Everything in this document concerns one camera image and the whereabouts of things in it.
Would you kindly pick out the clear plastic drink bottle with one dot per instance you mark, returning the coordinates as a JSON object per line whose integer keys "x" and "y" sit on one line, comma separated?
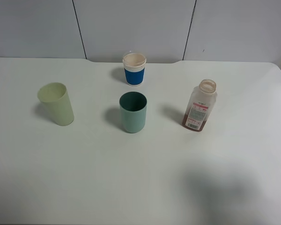
{"x": 200, "y": 105}

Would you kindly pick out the blue sleeved paper cup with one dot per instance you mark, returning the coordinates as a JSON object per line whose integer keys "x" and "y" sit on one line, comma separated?
{"x": 134, "y": 67}

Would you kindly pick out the pale yellow-green plastic cup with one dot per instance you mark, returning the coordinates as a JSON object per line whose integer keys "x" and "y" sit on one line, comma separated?
{"x": 55, "y": 99}

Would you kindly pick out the teal green plastic cup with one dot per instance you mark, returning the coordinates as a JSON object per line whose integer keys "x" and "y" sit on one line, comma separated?
{"x": 133, "y": 107}

